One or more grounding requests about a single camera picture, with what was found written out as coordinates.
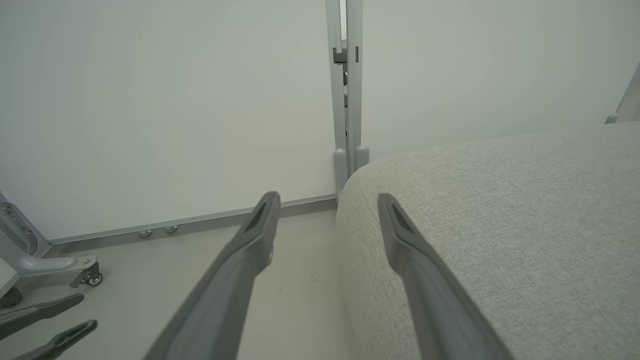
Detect black rubber wheel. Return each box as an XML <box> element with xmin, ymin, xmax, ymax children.
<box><xmin>0</xmin><ymin>287</ymin><xmax>23</xmax><ymax>309</ymax></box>

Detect grey metal partition post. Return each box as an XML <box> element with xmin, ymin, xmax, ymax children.
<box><xmin>325</xmin><ymin>0</ymin><xmax>370</xmax><ymax>201</ymax></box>

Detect aluminium partition bottom rail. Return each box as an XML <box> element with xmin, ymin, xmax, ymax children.
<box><xmin>47</xmin><ymin>194</ymin><xmax>338</xmax><ymax>256</ymax></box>

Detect grey metal slanted leg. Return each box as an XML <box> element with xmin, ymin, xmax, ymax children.
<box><xmin>604</xmin><ymin>62</ymin><xmax>640</xmax><ymax>125</ymax></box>

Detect grey metal stand foot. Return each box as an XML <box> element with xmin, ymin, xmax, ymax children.
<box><xmin>0</xmin><ymin>192</ymin><xmax>103</xmax><ymax>291</ymax></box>

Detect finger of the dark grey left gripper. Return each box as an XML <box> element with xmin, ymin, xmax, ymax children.
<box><xmin>0</xmin><ymin>292</ymin><xmax>85</xmax><ymax>341</ymax></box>
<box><xmin>10</xmin><ymin>320</ymin><xmax>98</xmax><ymax>360</ymax></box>

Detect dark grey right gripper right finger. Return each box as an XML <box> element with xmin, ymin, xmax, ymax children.
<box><xmin>377</xmin><ymin>193</ymin><xmax>515</xmax><ymax>360</ymax></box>

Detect small grey caster wheel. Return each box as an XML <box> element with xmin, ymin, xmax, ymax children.
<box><xmin>70</xmin><ymin>262</ymin><xmax>103</xmax><ymax>288</ymax></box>

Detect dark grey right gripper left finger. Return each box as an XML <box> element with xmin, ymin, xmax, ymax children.
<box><xmin>142</xmin><ymin>191</ymin><xmax>281</xmax><ymax>360</ymax></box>

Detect grey fabric sofa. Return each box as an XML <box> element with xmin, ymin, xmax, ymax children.
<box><xmin>335</xmin><ymin>120</ymin><xmax>640</xmax><ymax>360</ymax></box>

